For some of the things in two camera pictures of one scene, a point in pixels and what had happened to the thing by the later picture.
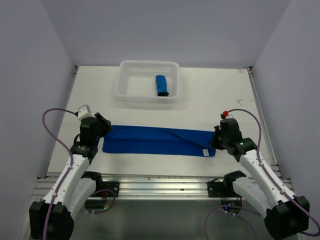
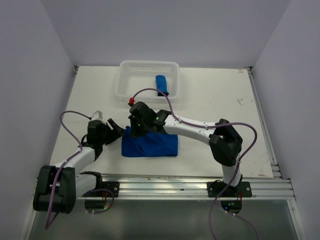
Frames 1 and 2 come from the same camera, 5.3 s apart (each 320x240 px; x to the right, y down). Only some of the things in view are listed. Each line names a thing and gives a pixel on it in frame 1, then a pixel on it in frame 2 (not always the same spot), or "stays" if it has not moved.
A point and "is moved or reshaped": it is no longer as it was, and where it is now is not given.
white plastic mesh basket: (136, 81) stays
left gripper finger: (104, 125) to (114, 134)
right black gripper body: (218, 140) to (139, 127)
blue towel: (159, 141) is moved or reshaped
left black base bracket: (113, 187) stays
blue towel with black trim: (161, 85) stays
